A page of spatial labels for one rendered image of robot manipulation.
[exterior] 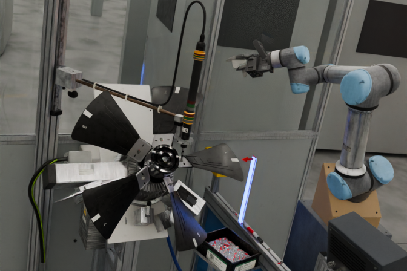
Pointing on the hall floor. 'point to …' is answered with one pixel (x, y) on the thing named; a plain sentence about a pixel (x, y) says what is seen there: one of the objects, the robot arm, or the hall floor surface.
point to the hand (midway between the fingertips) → (232, 63)
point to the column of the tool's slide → (51, 6)
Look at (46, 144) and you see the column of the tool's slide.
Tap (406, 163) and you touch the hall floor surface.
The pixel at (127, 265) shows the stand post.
